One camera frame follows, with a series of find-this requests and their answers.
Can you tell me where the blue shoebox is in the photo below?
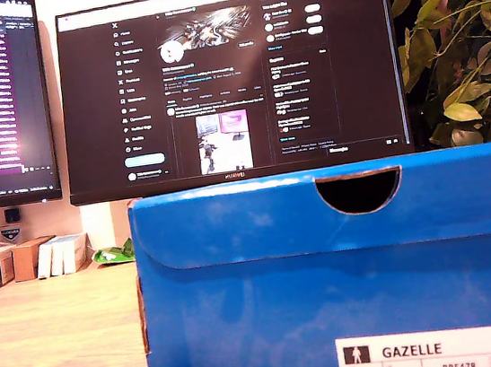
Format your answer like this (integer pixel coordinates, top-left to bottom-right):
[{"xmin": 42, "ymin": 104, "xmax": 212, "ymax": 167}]
[{"xmin": 122, "ymin": 141, "xmax": 491, "ymax": 367}]

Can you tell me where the white and blue box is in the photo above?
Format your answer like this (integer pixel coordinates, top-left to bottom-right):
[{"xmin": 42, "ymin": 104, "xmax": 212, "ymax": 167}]
[
  {"xmin": 58, "ymin": 232, "xmax": 93, "ymax": 275},
  {"xmin": 47, "ymin": 236, "xmax": 75, "ymax": 277},
  {"xmin": 32, "ymin": 237, "xmax": 63, "ymax": 281}
]

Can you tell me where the brown cardboard box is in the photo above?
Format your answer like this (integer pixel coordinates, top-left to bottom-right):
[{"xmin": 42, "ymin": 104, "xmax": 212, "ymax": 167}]
[{"xmin": 9, "ymin": 234, "xmax": 62, "ymax": 284}]

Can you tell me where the wide black computer monitor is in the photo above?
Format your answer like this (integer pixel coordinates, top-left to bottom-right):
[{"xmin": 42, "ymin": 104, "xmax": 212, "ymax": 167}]
[{"xmin": 43, "ymin": 0, "xmax": 417, "ymax": 208}]

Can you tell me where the white monitor stand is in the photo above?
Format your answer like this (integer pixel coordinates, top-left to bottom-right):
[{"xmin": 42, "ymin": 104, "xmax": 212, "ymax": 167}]
[{"xmin": 78, "ymin": 197, "xmax": 138, "ymax": 259}]

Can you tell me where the green and white gum bag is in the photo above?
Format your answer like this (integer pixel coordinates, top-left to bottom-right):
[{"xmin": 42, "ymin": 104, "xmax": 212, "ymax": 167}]
[{"xmin": 89, "ymin": 236, "xmax": 137, "ymax": 269}]

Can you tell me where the green leafy houseplant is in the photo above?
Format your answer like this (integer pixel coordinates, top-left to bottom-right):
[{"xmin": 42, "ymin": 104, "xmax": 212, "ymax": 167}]
[{"xmin": 389, "ymin": 0, "xmax": 491, "ymax": 154}]

